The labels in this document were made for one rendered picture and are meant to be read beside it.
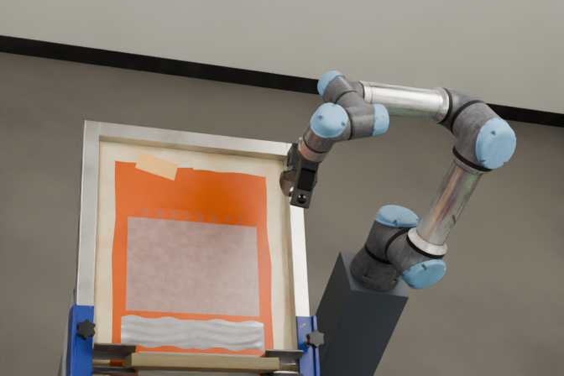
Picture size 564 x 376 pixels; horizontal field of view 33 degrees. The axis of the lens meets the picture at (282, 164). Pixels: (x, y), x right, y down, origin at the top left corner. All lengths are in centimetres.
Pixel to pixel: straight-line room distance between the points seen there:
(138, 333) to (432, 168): 396
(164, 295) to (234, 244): 23
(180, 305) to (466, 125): 85
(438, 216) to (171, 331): 76
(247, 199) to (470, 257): 300
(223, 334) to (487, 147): 80
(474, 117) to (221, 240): 72
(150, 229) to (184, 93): 359
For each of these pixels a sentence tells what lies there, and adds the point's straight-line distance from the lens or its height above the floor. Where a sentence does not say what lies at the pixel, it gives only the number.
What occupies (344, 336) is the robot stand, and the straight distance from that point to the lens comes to 286.
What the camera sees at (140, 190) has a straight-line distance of 243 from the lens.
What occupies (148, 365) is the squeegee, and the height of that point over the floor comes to 128.
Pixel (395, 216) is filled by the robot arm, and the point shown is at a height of 143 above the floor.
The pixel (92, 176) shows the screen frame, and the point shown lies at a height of 148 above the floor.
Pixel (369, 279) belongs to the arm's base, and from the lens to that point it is 276.
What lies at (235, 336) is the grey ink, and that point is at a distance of 237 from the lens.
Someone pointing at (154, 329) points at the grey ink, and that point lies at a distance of 232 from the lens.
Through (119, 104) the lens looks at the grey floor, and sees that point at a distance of 567.
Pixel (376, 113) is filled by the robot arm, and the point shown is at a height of 186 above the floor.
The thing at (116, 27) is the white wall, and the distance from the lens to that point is 594.
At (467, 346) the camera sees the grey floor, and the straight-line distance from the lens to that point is 475.
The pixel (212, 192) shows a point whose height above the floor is 145.
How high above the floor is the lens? 282
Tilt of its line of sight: 31 degrees down
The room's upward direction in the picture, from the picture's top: 18 degrees clockwise
